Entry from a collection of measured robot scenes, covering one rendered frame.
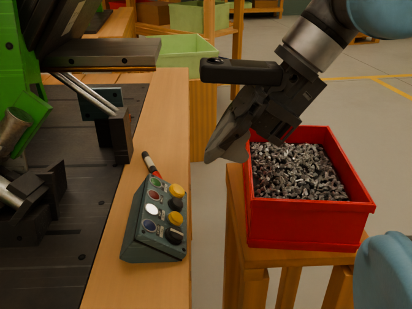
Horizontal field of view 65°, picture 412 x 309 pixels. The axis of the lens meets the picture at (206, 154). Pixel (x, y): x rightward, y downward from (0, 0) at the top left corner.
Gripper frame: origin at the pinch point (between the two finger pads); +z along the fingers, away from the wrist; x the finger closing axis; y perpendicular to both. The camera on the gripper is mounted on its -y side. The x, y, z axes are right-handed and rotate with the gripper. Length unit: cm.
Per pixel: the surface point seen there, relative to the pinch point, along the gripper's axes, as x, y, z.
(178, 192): -1.0, 0.0, 8.2
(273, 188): 6.3, 18.3, 1.9
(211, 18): 249, 22, 2
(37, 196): -5.5, -19.2, 17.5
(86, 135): 28.3, -17.6, 25.0
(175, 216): -7.5, -0.5, 8.2
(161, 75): 78, -5, 16
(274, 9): 851, 223, -61
